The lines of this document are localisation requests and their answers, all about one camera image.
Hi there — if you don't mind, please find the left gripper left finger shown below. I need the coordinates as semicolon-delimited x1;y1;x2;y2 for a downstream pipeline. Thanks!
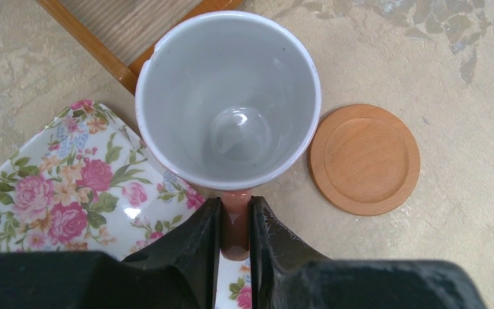
0;198;221;308

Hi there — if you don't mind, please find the floral pattern tray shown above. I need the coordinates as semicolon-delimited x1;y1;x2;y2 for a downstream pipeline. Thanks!
0;100;253;308

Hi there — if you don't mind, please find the white mug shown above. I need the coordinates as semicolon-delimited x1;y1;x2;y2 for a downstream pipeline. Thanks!
135;11;322;261

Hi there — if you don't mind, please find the smooth wooden coaster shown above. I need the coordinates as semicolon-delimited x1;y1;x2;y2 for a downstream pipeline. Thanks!
307;104;421;216

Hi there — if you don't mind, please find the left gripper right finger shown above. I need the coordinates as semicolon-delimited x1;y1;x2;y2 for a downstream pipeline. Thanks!
249;196;485;308

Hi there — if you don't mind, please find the wooden three-tier shelf rack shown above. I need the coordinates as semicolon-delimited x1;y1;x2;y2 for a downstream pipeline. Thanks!
39;0;241;93

